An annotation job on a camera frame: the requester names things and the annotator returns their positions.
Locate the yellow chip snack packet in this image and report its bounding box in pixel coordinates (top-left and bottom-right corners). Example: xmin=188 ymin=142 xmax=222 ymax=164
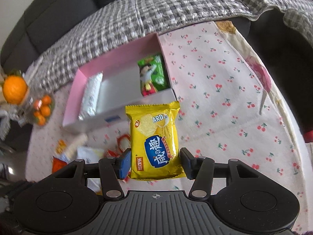
xmin=125 ymin=101 xmax=185 ymax=180

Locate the white black-text snack packet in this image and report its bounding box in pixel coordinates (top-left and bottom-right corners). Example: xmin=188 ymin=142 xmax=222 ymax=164
xmin=77 ymin=146 xmax=104 ymax=164

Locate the red white candy packet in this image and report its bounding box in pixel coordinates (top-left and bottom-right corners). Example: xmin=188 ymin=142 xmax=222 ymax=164
xmin=117 ymin=134 xmax=131 ymax=157

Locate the white rice cracker packet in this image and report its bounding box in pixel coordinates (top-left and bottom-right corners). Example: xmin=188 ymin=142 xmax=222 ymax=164
xmin=64 ymin=133 xmax=88 ymax=160

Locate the orange white small packet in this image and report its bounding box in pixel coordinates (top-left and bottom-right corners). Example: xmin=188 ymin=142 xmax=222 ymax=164
xmin=55 ymin=139 xmax=67 ymax=157

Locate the silver white snack packet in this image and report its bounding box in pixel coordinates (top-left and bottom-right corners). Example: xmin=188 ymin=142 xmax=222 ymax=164
xmin=78 ymin=72 xmax=103 ymax=120

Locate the cherry print tablecloth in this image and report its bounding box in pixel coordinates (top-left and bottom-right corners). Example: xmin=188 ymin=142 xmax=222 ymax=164
xmin=25 ymin=20 xmax=309 ymax=233

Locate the glass jar of mandarins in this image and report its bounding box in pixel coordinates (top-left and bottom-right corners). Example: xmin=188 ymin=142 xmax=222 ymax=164
xmin=24 ymin=93 xmax=55 ymax=127

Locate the pink white cardboard box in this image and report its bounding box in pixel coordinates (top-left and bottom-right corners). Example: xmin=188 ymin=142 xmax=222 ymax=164
xmin=63 ymin=33 xmax=177 ymax=133

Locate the green cartoon snack packet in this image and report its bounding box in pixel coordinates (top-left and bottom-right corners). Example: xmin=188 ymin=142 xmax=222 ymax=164
xmin=137 ymin=53 xmax=169 ymax=96

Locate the large orange jar lid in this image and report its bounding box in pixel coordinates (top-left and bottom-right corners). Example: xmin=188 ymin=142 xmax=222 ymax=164
xmin=2 ymin=75 xmax=28 ymax=105

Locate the grey checked sofa blanket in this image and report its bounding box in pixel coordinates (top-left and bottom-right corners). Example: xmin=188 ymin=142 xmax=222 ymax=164
xmin=25 ymin=0 xmax=312 ymax=92

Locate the dark grey sofa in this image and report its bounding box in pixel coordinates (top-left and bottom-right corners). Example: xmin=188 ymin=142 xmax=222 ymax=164
xmin=1 ymin=0 xmax=115 ymax=73

